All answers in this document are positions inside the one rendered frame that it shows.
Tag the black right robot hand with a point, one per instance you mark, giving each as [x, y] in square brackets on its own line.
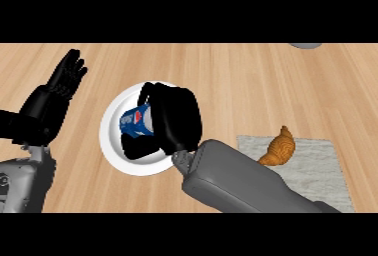
[177, 116]

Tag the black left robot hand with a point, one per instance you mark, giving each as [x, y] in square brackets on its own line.
[46, 106]

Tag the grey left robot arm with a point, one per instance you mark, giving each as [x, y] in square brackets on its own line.
[22, 180]

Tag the brown croissant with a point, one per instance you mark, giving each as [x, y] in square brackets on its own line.
[279, 150]

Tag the blue soda can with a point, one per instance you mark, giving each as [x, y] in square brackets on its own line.
[136, 120]

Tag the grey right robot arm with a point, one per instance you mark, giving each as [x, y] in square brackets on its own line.
[241, 180]

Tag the grey rounded object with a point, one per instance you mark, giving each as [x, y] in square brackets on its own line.
[304, 45]

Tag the white round plate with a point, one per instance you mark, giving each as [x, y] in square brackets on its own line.
[113, 133]

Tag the grey woven placemat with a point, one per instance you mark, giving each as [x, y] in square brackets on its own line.
[315, 173]

